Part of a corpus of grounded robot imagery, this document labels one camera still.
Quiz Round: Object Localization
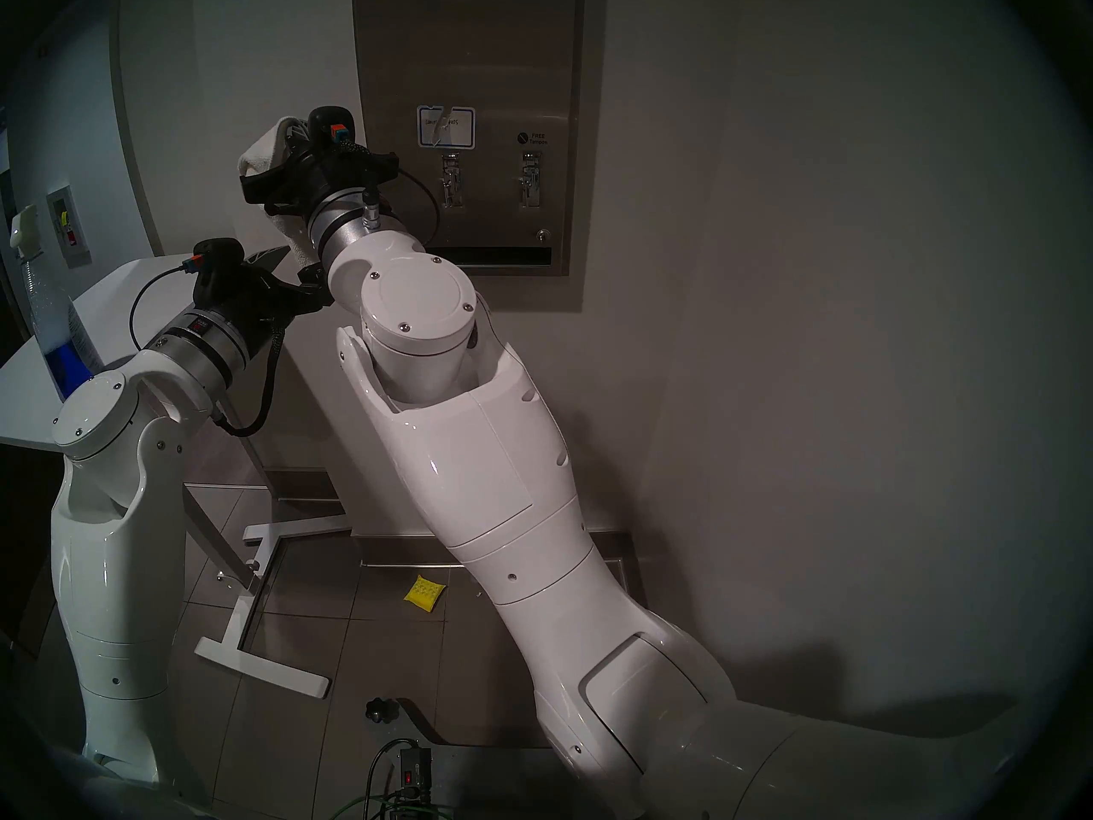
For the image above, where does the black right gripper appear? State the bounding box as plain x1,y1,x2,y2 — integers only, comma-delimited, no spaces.
239,142,400,219

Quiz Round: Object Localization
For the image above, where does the spray bottle with blue liquid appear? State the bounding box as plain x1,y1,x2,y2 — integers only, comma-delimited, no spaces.
8,204,96,401

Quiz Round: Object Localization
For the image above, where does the white cloth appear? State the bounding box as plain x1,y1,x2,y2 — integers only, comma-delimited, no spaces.
237,115,313,273

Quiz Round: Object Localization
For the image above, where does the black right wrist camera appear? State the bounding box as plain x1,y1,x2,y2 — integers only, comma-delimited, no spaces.
307,106,354,145

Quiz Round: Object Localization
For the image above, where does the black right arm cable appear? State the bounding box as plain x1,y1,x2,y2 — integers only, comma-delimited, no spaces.
362,164,441,248

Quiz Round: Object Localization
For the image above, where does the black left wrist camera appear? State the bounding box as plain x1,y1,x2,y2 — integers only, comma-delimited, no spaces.
183,237,245,282

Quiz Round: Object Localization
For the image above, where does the white table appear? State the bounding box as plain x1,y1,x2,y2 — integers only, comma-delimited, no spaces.
0,257,225,454

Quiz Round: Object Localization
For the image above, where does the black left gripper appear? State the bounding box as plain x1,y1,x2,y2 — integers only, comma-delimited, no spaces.
193,245,335,338

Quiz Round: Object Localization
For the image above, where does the fire extinguisher wall cabinet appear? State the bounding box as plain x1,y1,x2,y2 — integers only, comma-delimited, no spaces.
44,185,94,269

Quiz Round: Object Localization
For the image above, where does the black box with red light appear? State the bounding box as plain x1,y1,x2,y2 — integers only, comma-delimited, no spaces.
396,745,433,799

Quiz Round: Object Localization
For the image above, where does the black cable at base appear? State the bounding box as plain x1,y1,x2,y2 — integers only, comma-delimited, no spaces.
366,738,421,820

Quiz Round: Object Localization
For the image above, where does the grey door frame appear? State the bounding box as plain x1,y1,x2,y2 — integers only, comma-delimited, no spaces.
108,0,164,257

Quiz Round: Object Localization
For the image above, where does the green cable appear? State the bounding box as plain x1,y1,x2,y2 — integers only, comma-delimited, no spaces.
340,791,438,820

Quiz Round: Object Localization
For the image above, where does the thin black left camera cable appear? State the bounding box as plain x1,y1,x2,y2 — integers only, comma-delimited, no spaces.
129,262,202,350

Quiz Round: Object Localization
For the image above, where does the stainless steel wall dispenser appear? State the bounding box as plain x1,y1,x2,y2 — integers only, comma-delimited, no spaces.
351,0,589,278

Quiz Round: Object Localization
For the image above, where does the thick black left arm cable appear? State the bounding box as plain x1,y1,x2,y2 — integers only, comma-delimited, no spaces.
213,313,288,438

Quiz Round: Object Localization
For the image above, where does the white label with blue border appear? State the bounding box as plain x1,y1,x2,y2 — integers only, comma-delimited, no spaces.
416,104,476,151

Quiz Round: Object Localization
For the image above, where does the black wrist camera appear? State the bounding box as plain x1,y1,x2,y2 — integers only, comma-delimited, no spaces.
183,237,245,282
307,106,354,145

